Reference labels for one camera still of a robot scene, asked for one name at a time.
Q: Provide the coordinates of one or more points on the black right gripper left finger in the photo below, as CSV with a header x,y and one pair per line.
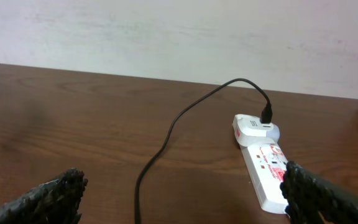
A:
x,y
56,201

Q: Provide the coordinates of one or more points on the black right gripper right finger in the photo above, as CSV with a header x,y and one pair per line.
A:
x,y
311,199

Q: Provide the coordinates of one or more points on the white USB charger plug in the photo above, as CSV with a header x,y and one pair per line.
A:
x,y
248,130

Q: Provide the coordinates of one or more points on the white power strip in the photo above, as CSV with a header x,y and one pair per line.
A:
x,y
266,165

